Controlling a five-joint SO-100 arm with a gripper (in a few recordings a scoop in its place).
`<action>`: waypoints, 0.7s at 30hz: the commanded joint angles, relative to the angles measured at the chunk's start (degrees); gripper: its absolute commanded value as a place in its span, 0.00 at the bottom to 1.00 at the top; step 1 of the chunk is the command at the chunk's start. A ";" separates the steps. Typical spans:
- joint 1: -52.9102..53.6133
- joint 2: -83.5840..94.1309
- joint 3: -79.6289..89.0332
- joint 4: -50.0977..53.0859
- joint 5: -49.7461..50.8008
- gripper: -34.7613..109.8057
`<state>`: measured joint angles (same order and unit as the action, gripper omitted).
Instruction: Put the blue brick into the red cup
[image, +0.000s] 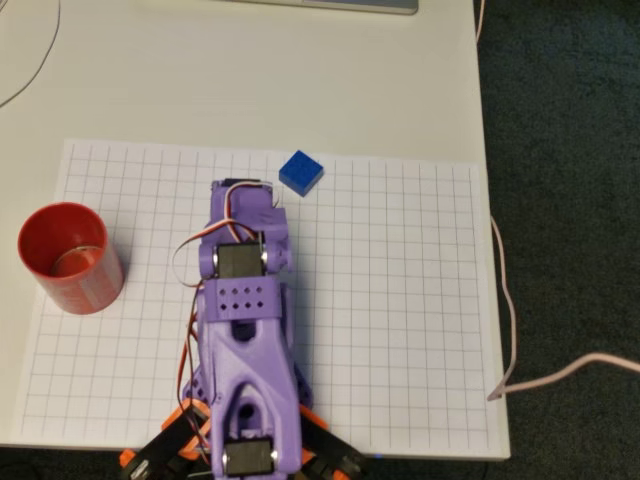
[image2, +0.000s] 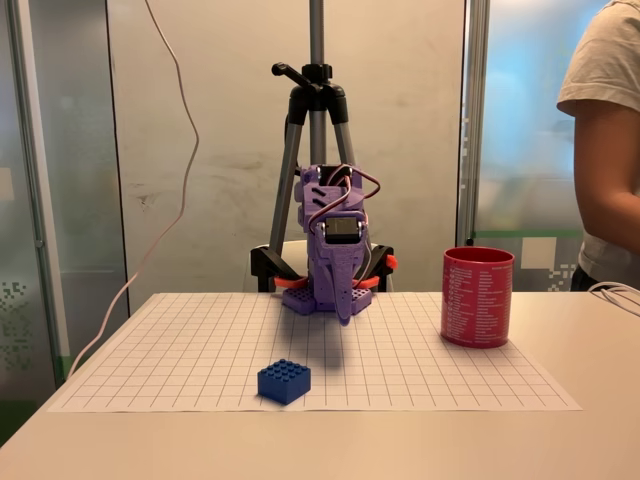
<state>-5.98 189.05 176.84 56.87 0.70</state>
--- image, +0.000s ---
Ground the blue toy brick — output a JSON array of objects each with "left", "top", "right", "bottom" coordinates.
[{"left": 278, "top": 149, "right": 325, "bottom": 199}]

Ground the red printed cup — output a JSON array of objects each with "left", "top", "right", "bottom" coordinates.
[{"left": 17, "top": 201, "right": 125, "bottom": 316}]

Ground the white grid paper sheet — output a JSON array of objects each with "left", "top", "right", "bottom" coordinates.
[{"left": 9, "top": 138, "right": 504, "bottom": 451}]

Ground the silver laptop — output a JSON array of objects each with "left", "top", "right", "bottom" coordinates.
[{"left": 209, "top": 0, "right": 419, "bottom": 16}]

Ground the red white black servo wire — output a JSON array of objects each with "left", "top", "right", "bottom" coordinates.
[{"left": 172, "top": 182, "right": 284, "bottom": 291}]

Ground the black clamp with orange handle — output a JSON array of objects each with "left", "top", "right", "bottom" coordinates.
[
  {"left": 118, "top": 397, "right": 214, "bottom": 480},
  {"left": 299, "top": 404, "right": 369, "bottom": 480}
]

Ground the thin white cable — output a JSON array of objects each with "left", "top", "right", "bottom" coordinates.
[{"left": 0, "top": 0, "right": 62, "bottom": 109}]

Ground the pink cable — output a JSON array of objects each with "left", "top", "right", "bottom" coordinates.
[{"left": 472, "top": 0, "right": 640, "bottom": 402}]

